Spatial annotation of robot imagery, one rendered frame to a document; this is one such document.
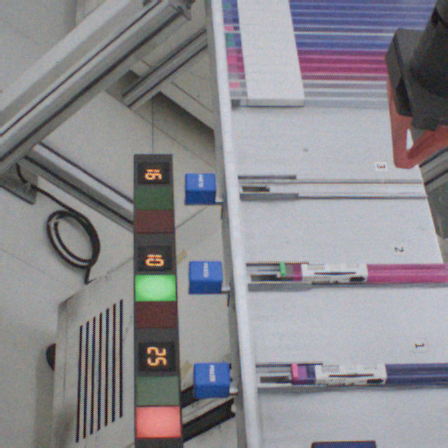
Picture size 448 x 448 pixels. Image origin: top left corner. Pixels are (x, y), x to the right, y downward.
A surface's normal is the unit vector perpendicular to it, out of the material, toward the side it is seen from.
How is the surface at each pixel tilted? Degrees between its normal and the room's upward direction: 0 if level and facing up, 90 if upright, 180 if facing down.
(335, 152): 44
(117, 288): 90
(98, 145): 0
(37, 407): 0
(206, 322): 90
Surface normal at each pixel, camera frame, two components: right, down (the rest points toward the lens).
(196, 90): 0.06, 0.75
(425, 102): 0.22, -0.65
